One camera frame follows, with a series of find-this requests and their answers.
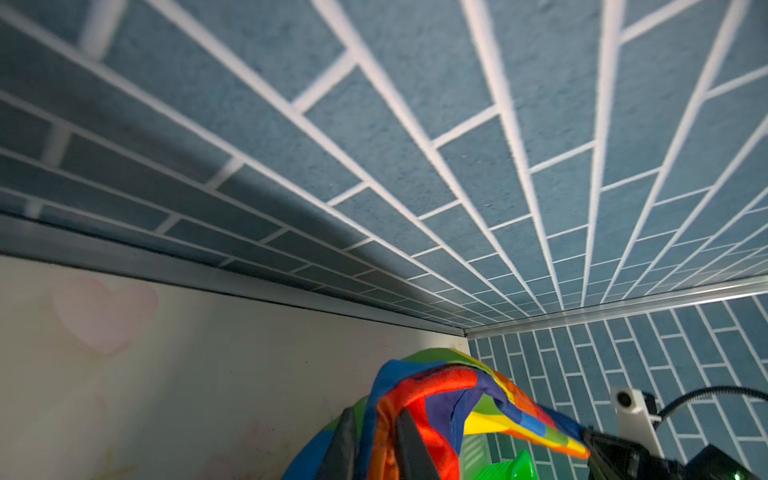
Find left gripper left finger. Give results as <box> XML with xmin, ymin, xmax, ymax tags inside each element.
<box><xmin>315</xmin><ymin>408</ymin><xmax>357</xmax><ymax>480</ymax></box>

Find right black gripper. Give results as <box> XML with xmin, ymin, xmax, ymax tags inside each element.
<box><xmin>582</xmin><ymin>429</ymin><xmax>759</xmax><ymax>480</ymax></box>

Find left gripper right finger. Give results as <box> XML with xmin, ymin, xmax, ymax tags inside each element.
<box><xmin>395</xmin><ymin>409</ymin><xmax>440</xmax><ymax>480</ymax></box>

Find colourful patterned shorts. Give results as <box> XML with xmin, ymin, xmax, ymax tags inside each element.
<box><xmin>283</xmin><ymin>348</ymin><xmax>590</xmax><ymax>479</ymax></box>

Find green plastic basket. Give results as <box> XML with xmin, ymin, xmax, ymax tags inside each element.
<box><xmin>475</xmin><ymin>450</ymin><xmax>539</xmax><ymax>480</ymax></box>

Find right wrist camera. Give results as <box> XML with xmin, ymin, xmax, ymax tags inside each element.
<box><xmin>610</xmin><ymin>387</ymin><xmax>663</xmax><ymax>457</ymax></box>

